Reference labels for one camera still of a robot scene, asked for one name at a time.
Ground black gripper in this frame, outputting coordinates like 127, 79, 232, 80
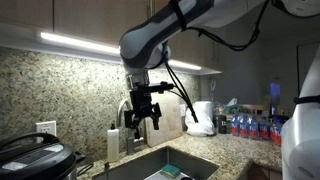
124, 85, 163, 140

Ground black pressure cooker lid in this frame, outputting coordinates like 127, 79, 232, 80
0, 132, 77, 179

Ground steel pressure cooker base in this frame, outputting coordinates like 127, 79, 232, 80
49, 151, 86, 180

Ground wooden cutting board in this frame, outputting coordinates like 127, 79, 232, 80
143, 92, 184, 148

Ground steel gooseneck faucet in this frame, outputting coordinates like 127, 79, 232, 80
116, 98, 147, 155

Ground white soap dispenser bottle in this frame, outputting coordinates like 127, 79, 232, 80
107, 122, 120, 163

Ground stainless steel sink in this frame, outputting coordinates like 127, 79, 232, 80
92, 146, 221, 180

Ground teal yellow sponge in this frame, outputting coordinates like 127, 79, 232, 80
161, 164, 182, 178

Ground white tray in sink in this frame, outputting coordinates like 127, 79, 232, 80
144, 169, 194, 180

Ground white plastic bag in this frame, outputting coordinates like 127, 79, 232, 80
185, 100, 215, 137

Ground black canister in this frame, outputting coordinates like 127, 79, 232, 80
213, 114, 228, 135

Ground teal tissue box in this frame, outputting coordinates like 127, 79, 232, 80
225, 97, 243, 115

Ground under-cabinet light strip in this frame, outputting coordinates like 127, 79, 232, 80
39, 31, 203, 72

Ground wooden upper cabinets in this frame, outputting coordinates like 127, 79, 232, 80
0, 0, 224, 75

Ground glowing blue screen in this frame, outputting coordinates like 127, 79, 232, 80
269, 82, 282, 116

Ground small white wall outlet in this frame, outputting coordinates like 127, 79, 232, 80
179, 103, 187, 118

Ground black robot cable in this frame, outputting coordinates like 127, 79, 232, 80
161, 0, 272, 124

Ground black cooker power cord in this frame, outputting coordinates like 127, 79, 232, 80
76, 162, 95, 177

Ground white wall power outlet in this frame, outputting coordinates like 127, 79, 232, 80
35, 120, 58, 137

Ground metal cabinet handle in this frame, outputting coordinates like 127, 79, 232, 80
148, 0, 155, 18

